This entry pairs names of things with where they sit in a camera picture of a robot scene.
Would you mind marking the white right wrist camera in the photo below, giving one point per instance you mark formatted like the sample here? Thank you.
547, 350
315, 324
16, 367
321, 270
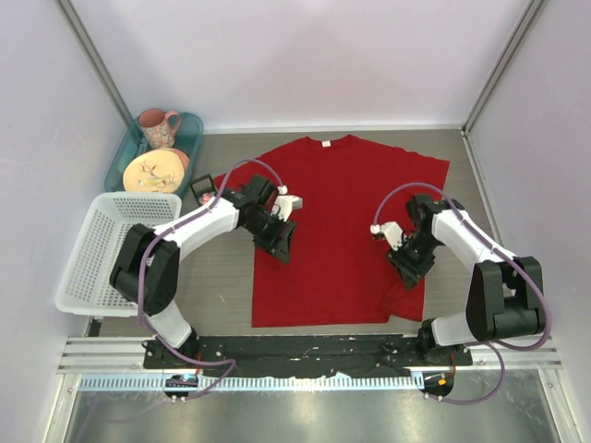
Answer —
390, 231

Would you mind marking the pink floral mug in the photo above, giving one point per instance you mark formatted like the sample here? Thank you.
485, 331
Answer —
160, 127

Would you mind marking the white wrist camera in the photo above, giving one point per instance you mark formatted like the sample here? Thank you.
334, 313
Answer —
390, 231
285, 204

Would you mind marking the white perforated plastic basket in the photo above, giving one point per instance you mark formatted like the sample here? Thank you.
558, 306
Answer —
84, 289

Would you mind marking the right aluminium corner post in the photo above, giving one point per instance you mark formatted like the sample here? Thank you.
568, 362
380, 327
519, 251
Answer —
526, 22

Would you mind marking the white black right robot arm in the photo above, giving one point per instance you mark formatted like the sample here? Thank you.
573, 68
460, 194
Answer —
503, 299

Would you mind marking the aluminium extrusion rail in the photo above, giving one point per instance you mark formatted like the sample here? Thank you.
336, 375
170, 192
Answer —
126, 354

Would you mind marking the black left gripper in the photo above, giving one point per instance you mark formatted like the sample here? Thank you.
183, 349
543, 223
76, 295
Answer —
279, 245

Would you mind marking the aluminium corner post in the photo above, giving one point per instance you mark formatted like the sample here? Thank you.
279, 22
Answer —
94, 58
526, 22

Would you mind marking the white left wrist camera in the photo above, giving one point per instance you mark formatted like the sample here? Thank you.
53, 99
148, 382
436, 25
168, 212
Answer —
285, 204

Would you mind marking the black box with red brooch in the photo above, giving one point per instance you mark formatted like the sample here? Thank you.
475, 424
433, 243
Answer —
203, 189

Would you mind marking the white slotted cable duct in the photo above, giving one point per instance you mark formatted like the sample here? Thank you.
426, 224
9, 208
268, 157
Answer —
175, 382

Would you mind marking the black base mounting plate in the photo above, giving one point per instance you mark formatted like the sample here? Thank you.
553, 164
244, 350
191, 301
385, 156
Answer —
314, 356

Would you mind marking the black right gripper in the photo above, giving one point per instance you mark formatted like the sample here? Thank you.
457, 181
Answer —
411, 272

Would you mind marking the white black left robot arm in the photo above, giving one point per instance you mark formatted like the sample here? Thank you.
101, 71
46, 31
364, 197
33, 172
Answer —
146, 269

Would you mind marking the red t-shirt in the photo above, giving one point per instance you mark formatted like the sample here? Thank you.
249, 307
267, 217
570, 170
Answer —
338, 273

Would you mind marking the yellow floral plate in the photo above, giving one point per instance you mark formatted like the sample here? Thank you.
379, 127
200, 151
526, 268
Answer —
155, 171

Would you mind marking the teal plastic tray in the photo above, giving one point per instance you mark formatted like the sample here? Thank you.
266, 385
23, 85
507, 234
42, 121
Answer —
187, 139

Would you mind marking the pink plate under yellow plate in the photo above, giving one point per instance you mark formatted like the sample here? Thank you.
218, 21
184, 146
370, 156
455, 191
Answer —
182, 156

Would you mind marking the left aluminium corner post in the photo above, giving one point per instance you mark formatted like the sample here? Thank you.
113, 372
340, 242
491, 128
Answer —
94, 58

